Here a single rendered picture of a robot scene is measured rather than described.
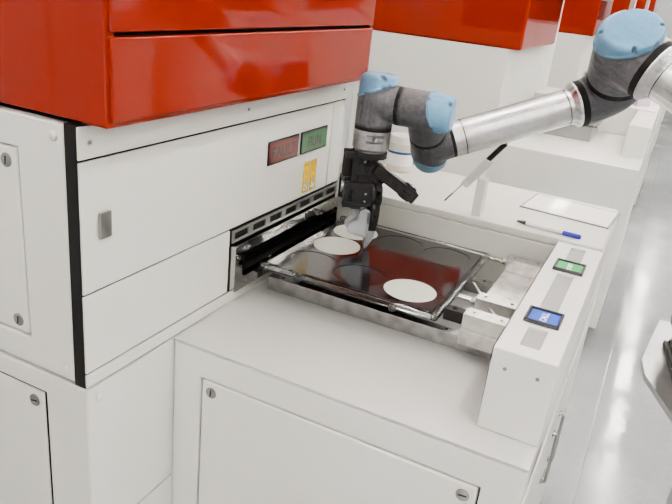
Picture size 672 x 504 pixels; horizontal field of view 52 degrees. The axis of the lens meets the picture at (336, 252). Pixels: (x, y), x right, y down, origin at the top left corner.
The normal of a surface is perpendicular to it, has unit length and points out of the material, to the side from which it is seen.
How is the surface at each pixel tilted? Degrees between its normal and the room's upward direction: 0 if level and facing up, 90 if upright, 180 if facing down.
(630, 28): 42
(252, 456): 90
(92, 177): 90
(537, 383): 90
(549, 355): 0
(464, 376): 0
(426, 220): 90
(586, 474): 0
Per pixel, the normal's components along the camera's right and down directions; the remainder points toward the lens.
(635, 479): 0.11, -0.92
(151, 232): 0.89, 0.25
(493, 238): -0.44, 0.30
